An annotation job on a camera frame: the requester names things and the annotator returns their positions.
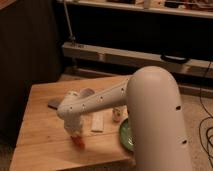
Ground green round bowl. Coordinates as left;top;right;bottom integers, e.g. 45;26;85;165
119;119;134;152

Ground dark grey sponge block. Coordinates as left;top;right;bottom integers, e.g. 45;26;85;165
48;99;61;109

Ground metal shelf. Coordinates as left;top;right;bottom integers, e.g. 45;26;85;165
57;0;213;19
62;42;209;77

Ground black handle on shelf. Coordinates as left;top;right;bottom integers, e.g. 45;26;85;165
160;55;189;64

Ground lower metal shelf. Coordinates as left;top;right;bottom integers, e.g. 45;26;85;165
62;42;209;77

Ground black cables at right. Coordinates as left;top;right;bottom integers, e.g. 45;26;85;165
198;61;213;168

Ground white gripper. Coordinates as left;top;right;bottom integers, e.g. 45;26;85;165
64;116;83;137

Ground upper metal shelf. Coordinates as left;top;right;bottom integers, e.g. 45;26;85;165
57;0;213;19

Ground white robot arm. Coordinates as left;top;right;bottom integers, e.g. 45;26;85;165
57;66;193;171

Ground metal shelf post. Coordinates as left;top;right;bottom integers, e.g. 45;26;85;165
63;0;76;45

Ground wooden table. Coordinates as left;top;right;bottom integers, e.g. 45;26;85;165
10;76;134;171

